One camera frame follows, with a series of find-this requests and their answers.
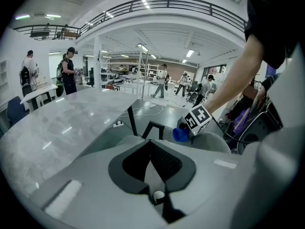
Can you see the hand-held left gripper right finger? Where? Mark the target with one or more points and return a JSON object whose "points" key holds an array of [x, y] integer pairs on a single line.
{"points": [[209, 182]]}

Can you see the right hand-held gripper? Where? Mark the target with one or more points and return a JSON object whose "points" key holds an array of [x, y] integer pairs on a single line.
{"points": [[196, 119]]}

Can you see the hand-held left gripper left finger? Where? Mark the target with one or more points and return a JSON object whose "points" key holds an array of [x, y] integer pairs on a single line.
{"points": [[95, 187]]}

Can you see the blue microfibre cloth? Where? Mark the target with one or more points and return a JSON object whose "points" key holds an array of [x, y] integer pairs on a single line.
{"points": [[179, 134]]}

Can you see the person's right forearm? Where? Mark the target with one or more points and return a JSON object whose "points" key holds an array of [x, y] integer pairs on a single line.
{"points": [[233, 80]]}

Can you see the black office chair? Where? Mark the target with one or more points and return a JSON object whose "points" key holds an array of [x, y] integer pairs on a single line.
{"points": [[91, 77]]}

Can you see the blue chair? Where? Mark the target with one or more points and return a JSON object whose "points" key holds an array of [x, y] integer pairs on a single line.
{"points": [[15, 108]]}

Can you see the white power strip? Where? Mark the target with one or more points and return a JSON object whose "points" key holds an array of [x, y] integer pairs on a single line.
{"points": [[152, 106], [118, 124]]}

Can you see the purple bag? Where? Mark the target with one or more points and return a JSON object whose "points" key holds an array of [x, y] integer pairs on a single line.
{"points": [[243, 123]]}

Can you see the white shoe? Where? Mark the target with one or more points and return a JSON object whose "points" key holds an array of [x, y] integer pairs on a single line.
{"points": [[158, 195]]}

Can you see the white shelf unit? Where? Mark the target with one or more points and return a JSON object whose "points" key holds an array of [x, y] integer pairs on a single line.
{"points": [[152, 71]]}

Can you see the grey marble table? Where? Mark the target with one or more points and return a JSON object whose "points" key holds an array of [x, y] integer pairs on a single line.
{"points": [[59, 128]]}

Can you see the red machine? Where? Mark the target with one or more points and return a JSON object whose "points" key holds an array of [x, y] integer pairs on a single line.
{"points": [[110, 86]]}

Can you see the white table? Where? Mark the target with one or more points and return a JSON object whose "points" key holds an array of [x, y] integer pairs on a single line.
{"points": [[38, 92]]}

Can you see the black balcony railing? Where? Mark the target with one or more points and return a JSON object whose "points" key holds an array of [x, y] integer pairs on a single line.
{"points": [[168, 1]]}

